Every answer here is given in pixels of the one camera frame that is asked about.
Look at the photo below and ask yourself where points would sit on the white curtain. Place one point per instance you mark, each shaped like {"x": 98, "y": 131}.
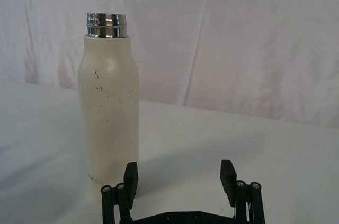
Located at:
{"x": 212, "y": 49}

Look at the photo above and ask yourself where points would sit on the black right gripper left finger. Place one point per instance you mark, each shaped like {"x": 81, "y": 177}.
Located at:
{"x": 131, "y": 179}

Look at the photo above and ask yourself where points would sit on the cream vacuum bottle steel neck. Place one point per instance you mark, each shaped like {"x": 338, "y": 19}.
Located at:
{"x": 110, "y": 107}

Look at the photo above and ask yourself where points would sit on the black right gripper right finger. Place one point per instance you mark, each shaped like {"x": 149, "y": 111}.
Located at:
{"x": 229, "y": 179}

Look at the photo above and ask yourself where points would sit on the white table cloth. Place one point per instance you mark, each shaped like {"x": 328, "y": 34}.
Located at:
{"x": 212, "y": 142}

